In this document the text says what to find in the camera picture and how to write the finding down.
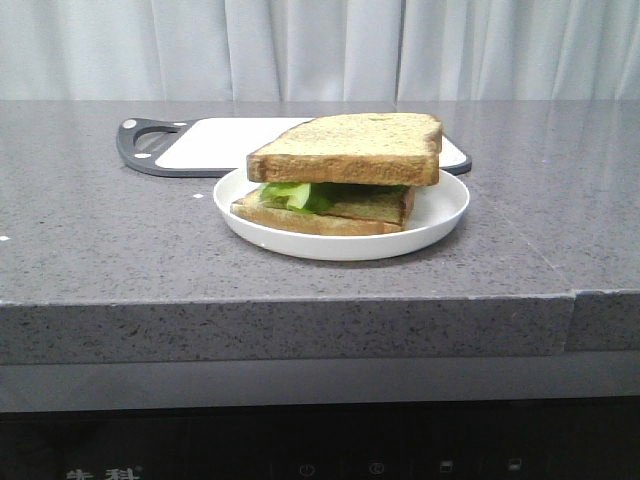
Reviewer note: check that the green lettuce leaf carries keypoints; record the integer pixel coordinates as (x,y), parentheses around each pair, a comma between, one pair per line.
(325,197)

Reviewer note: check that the bread slice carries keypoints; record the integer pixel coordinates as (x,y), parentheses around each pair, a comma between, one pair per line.
(363,148)
(358,214)

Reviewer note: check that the white round plate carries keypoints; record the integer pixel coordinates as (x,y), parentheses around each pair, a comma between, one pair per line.
(437,210)

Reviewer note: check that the white cutting board grey rim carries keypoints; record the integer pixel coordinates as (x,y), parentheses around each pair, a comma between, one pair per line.
(210,147)

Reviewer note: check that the white curtain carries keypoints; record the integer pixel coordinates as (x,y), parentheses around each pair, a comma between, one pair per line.
(319,50)

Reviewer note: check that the black appliance control panel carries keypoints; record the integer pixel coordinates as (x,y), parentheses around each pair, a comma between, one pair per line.
(536,439)

